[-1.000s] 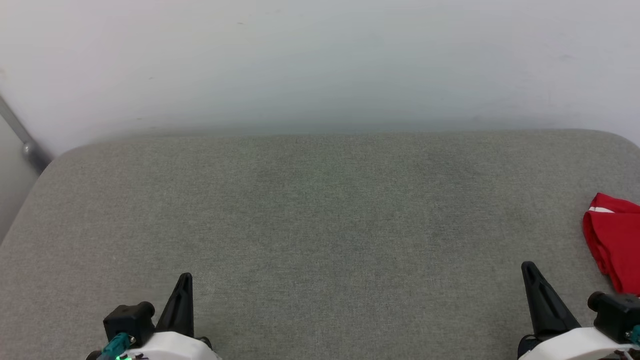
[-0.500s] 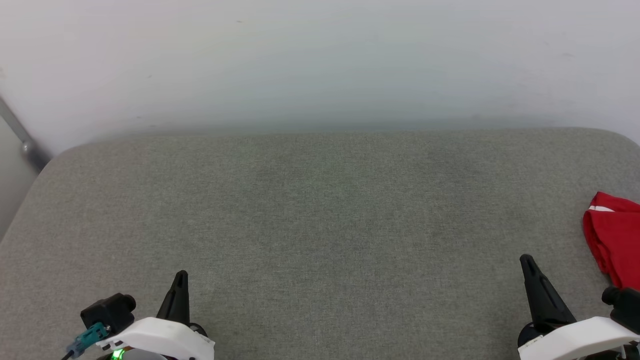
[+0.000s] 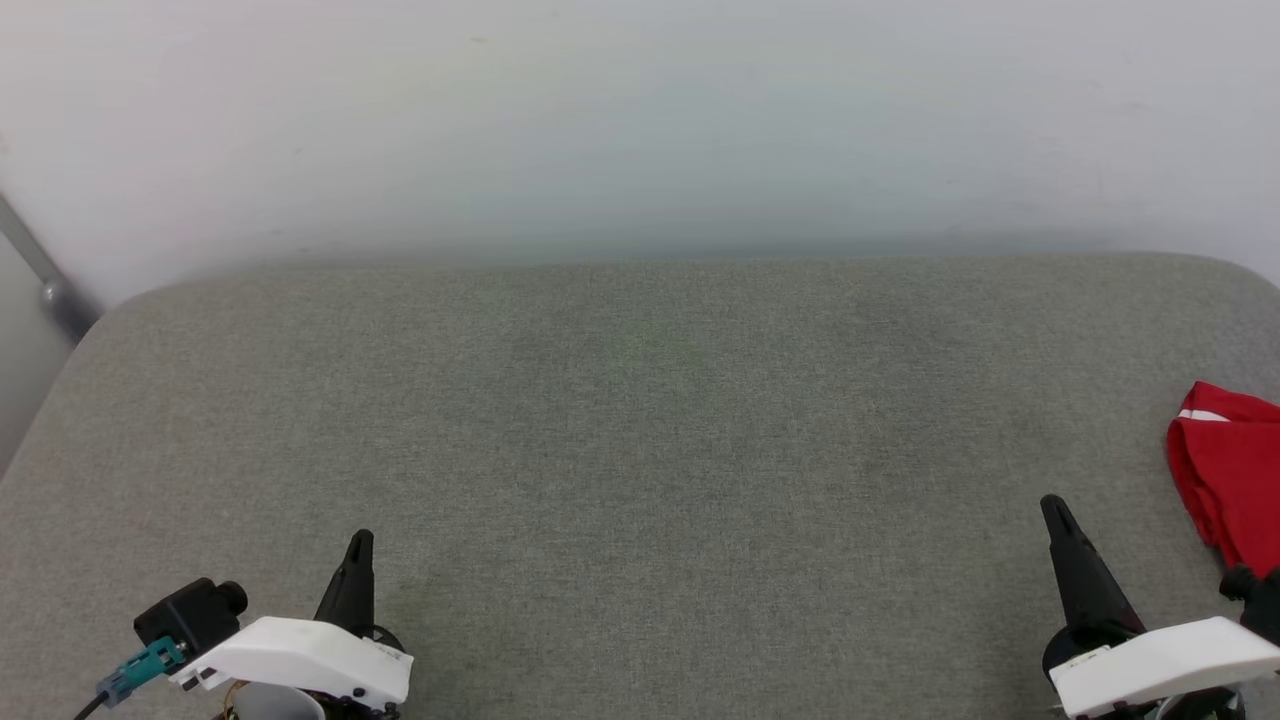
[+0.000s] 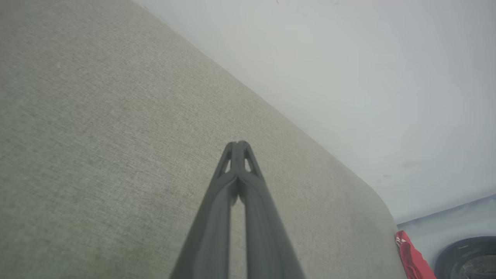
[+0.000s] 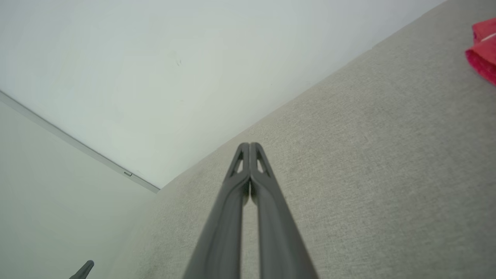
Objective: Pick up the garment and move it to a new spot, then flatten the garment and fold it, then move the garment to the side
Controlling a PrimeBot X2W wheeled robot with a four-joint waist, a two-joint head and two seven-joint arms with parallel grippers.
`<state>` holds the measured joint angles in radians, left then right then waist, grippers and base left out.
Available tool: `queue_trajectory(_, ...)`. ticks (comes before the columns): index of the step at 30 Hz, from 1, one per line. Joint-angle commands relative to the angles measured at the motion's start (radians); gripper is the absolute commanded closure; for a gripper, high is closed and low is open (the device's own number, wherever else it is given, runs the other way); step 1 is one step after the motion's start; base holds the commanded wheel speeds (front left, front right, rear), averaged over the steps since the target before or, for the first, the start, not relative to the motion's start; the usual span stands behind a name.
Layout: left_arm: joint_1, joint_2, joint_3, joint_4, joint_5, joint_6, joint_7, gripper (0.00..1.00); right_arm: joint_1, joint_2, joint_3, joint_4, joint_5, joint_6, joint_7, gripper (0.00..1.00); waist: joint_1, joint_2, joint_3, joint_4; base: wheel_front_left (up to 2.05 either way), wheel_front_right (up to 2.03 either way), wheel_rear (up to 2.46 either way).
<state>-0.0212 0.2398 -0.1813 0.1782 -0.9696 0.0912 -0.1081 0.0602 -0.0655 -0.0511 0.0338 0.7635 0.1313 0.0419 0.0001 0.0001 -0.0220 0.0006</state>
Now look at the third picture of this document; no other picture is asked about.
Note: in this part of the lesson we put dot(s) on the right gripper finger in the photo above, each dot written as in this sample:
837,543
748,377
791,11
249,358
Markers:
1090,595

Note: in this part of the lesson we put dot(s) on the grey fabric cushion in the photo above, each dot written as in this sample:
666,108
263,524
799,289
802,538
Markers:
640,450

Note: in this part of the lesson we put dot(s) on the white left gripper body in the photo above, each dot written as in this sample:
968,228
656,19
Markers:
300,655

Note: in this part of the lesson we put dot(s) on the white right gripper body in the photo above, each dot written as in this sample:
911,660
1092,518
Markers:
1160,665

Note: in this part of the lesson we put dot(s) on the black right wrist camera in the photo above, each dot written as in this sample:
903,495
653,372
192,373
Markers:
1258,600

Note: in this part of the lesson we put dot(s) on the red and white garment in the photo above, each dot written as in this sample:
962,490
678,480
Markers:
1235,470

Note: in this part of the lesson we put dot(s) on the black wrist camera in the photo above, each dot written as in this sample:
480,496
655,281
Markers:
1258,600
190,612

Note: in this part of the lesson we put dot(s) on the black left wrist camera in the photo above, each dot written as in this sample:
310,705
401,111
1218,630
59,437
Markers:
190,612

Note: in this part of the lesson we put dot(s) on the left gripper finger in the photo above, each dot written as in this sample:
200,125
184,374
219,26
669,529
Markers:
352,590

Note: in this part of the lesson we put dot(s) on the grey metal pole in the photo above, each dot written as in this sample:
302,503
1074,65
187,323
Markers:
55,290

